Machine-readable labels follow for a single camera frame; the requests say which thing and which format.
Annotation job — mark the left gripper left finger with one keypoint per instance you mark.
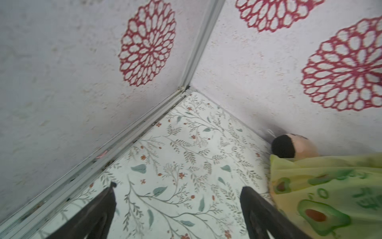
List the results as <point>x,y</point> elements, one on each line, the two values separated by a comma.
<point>93,221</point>

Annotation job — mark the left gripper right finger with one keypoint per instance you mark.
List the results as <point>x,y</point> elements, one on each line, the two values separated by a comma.
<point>264,220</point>

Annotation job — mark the pink plush doll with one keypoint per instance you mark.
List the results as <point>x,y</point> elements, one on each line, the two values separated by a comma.
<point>293,146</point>

